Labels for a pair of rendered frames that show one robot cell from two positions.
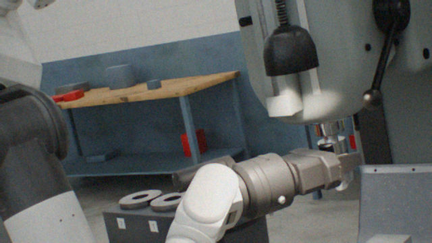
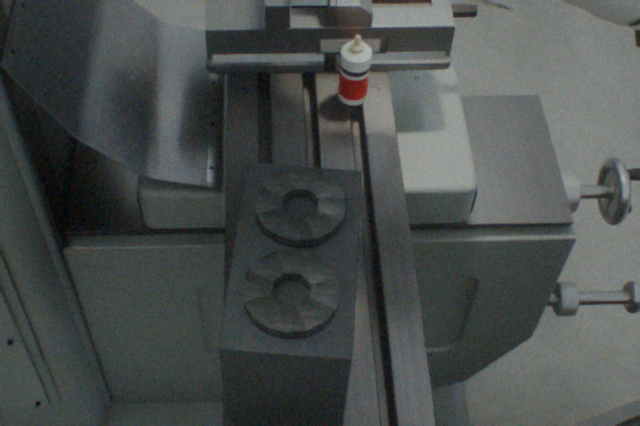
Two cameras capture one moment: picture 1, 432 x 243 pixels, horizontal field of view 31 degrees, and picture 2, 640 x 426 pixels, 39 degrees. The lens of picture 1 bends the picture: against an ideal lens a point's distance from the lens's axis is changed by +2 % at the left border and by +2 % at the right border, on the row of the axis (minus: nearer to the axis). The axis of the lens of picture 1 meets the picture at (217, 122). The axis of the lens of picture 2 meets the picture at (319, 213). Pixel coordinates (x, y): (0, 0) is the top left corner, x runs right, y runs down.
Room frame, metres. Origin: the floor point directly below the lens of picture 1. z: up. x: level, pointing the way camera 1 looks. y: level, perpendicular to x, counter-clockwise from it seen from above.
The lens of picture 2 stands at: (1.87, 0.52, 1.86)
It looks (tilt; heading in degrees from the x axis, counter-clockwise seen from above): 53 degrees down; 225
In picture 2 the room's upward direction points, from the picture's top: 3 degrees clockwise
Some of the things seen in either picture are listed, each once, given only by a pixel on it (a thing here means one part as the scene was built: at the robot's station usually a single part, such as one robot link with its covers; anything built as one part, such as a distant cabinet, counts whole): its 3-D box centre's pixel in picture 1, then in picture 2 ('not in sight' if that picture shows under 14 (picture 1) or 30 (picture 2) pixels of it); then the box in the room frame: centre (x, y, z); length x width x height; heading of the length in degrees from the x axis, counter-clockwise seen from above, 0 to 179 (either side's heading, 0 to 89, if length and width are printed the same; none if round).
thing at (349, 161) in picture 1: (346, 163); not in sight; (1.20, -0.19, 1.23); 0.06 x 0.02 x 0.03; 116
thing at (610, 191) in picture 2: not in sight; (593, 192); (0.84, 0.14, 0.66); 0.16 x 0.12 x 0.12; 141
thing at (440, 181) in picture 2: not in sight; (305, 133); (1.23, -0.17, 0.82); 0.50 x 0.35 x 0.12; 141
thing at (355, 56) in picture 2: not in sight; (355, 67); (1.22, -0.09, 1.01); 0.04 x 0.04 x 0.11
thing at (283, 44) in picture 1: (288, 48); not in sight; (1.05, -0.11, 1.44); 0.07 x 0.07 x 0.06
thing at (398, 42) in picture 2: not in sight; (328, 6); (1.17, -0.20, 1.01); 0.35 x 0.15 x 0.11; 142
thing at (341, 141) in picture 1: (331, 142); not in sight; (1.23, -0.17, 1.26); 0.05 x 0.05 x 0.01
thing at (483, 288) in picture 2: not in sight; (314, 262); (1.21, -0.16, 0.46); 0.80 x 0.30 x 0.60; 141
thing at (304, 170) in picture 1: (288, 177); not in sight; (1.19, -0.09, 1.23); 0.13 x 0.12 x 0.10; 26
